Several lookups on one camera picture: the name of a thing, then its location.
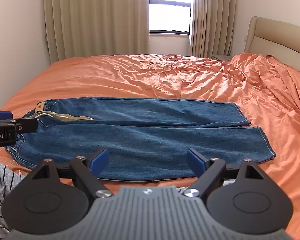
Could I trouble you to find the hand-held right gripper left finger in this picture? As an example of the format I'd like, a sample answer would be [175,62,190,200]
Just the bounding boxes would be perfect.
[31,148,113,201]

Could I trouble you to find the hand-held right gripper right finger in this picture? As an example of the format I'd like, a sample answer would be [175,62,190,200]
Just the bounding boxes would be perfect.
[184,148,265,202]

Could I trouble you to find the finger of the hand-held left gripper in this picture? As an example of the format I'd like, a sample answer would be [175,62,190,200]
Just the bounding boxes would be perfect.
[0,111,14,124]
[5,118,39,133]

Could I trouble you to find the blue denim pants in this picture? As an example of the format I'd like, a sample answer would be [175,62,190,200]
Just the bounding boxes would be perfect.
[4,97,276,182]

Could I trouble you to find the grey patterned clothing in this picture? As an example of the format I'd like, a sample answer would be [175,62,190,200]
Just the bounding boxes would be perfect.
[0,158,26,233]

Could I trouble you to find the bed with orange sheet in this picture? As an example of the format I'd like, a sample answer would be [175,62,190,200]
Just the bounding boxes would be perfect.
[0,52,300,240]

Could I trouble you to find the beige bedside table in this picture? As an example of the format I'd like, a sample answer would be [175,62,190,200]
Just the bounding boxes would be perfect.
[212,53,232,61]

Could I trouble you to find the crumpled orange duvet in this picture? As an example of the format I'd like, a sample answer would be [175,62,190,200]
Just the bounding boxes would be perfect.
[229,52,300,140]

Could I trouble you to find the wide beige curtain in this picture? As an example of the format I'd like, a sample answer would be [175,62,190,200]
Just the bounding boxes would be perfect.
[43,0,150,64]

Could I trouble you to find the beige padded headboard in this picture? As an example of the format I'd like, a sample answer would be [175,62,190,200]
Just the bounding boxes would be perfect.
[243,16,300,58]

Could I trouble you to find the narrow beige curtain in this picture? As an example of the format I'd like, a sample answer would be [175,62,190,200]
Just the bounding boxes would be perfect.
[189,0,238,58]

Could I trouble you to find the dark framed window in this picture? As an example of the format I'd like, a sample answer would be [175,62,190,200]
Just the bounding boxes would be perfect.
[148,0,196,34]

